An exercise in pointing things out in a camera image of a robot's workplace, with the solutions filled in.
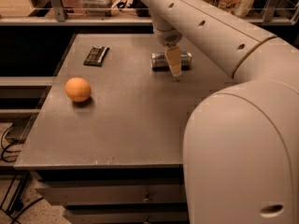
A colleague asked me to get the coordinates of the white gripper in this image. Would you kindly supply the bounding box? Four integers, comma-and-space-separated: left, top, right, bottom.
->
153, 28, 182, 77

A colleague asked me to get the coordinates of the silver redbull can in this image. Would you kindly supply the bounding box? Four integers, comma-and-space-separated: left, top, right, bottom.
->
151, 51, 192, 69

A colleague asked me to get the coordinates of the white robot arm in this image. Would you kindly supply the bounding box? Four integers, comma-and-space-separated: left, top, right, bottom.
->
141, 0, 299, 224

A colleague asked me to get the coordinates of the black backpack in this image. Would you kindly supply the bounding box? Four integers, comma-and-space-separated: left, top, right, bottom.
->
117, 0, 150, 18

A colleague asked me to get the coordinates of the dark chocolate bar wrapper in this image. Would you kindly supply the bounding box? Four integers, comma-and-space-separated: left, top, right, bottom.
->
83, 47, 109, 67

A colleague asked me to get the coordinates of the orange ball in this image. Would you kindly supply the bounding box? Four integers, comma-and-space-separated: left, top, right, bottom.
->
65, 77, 92, 103

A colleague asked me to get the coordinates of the grey drawer cabinet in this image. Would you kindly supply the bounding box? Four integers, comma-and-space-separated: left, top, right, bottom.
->
13, 32, 237, 224

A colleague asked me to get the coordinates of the metal railing shelf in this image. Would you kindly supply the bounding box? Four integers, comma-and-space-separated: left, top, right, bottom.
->
0, 0, 299, 26

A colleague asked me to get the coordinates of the lower grey drawer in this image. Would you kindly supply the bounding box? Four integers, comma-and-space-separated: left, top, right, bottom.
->
64, 203, 189, 224

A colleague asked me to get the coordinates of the grey drawer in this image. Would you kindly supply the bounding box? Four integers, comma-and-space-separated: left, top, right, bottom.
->
36, 178, 186, 206
64, 203, 189, 224

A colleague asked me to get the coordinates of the upper grey drawer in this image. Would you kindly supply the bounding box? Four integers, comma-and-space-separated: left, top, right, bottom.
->
36, 178, 186, 206

